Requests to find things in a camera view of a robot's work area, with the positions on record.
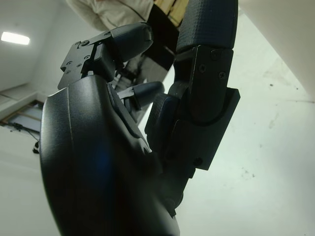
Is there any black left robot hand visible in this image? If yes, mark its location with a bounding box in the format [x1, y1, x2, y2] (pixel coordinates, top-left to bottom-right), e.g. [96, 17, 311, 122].
[39, 0, 241, 236]

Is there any person in beige jacket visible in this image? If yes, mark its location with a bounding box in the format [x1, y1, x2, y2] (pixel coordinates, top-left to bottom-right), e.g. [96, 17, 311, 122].
[65, 0, 180, 82]

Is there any ceiling light panel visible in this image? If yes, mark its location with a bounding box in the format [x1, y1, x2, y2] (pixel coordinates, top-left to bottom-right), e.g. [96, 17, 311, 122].
[1, 31, 32, 45]

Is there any wood framed panel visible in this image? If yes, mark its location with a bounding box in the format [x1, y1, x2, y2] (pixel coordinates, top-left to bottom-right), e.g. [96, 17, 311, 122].
[0, 98, 46, 135]

